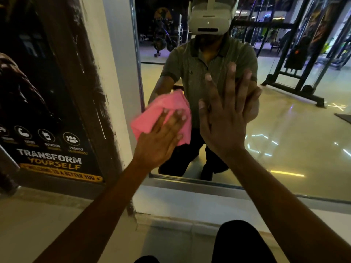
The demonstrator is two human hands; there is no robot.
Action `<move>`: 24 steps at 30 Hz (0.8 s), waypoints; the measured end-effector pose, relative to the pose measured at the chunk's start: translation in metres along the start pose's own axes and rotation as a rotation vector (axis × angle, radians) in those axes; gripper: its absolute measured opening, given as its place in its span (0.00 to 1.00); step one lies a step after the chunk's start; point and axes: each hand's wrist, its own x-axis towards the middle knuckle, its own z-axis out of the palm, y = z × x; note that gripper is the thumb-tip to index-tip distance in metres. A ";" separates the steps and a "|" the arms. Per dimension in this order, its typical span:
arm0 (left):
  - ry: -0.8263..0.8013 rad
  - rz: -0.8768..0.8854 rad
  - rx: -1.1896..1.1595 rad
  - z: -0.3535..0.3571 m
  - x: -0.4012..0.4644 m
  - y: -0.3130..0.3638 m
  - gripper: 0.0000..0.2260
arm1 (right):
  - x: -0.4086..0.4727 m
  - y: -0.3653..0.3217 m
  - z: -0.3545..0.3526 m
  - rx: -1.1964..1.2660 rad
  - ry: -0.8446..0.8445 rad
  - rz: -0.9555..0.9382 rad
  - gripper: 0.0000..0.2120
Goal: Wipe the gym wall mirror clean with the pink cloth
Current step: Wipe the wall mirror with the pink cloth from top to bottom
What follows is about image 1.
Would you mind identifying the person's left forearm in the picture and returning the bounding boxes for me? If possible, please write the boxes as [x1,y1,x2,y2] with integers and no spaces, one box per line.
[33,160,151,263]

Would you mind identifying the pink cloth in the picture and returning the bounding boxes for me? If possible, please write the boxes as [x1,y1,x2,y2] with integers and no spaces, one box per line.
[130,89,192,147]

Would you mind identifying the grey metal bar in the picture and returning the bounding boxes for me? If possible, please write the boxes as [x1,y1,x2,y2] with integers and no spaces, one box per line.
[0,145,21,177]

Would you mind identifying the large wall mirror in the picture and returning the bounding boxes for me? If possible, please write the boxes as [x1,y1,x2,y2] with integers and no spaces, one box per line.
[129,0,351,214]

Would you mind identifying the person's right hand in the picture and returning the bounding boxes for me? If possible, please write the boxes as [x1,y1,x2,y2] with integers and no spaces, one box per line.
[198,62,263,160]

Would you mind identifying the person's left hand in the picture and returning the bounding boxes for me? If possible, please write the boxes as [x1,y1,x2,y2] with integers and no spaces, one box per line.
[132,108,188,172]

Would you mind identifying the black trousers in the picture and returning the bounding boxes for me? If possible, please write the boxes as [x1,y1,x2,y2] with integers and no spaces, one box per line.
[133,220,278,263]

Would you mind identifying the person's right forearm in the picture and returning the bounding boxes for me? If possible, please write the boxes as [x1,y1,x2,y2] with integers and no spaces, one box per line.
[224,148,351,263]

